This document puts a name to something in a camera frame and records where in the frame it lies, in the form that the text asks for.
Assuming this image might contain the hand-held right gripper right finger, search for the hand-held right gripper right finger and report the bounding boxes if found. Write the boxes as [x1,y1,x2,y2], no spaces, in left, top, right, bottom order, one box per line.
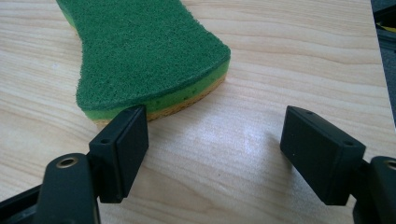
[279,105,367,206]

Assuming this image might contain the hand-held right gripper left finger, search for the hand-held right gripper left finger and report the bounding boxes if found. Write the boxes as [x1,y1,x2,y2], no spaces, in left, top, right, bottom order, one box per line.
[88,105,149,204]

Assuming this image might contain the green scouring sponge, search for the green scouring sponge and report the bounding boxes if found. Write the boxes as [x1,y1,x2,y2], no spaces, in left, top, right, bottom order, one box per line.
[55,0,232,128]

